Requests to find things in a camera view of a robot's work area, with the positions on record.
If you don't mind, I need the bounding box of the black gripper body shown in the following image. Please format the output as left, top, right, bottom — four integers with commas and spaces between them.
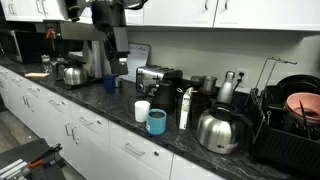
107, 27, 130, 75

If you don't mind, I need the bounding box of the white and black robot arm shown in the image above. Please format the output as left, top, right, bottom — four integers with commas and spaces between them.
63, 0, 148, 75

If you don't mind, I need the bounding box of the silver four-slot toaster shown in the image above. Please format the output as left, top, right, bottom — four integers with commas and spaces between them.
136, 65, 183, 93

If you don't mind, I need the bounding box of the small whiteboard sign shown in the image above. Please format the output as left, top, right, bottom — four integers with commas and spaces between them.
121, 43, 151, 83

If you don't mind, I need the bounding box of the black commercial coffee brewer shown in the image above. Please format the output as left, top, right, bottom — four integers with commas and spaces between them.
43, 20, 104, 86

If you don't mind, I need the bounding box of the dark blue plastic cup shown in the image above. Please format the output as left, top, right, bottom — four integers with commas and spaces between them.
103, 75, 115, 94

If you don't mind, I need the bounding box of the steel carafe under brewer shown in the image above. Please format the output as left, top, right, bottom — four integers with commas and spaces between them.
63, 65, 88, 86

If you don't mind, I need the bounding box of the white ceramic mug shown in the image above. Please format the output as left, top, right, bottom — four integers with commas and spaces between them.
134, 100, 150, 122

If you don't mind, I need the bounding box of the black coffee pitcher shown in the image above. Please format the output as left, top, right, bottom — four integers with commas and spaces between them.
151, 80, 175, 113

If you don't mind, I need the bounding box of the teal insulated mug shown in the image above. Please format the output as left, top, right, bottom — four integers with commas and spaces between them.
146, 109, 167, 135

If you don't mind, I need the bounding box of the yellow sponge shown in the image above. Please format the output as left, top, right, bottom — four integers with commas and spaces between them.
24, 73, 50, 78

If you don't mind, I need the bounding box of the white carton box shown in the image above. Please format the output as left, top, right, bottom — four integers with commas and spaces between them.
179, 87, 193, 130

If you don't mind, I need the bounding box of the black microwave oven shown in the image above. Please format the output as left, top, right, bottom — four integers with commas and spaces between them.
0, 30, 45, 64

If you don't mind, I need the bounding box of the steel tumbler cup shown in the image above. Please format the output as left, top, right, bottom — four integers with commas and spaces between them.
201, 76, 217, 93

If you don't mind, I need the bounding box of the steel water bottle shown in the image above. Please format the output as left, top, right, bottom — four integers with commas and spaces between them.
217, 71, 235, 103

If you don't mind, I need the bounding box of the large steel thermal carafe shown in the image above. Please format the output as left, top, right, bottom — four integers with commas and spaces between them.
196, 101, 245, 154

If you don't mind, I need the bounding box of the black dish drying rack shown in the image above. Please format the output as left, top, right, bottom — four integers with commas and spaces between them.
245, 56, 320, 178

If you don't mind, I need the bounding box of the pink plastic bowl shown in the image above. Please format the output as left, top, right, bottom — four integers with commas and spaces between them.
286, 92, 320, 123

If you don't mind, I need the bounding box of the black clamp with orange handle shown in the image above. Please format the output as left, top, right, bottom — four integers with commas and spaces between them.
28, 143, 64, 169

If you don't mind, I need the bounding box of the wall power outlet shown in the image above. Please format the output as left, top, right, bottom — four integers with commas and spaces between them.
236, 68, 249, 88

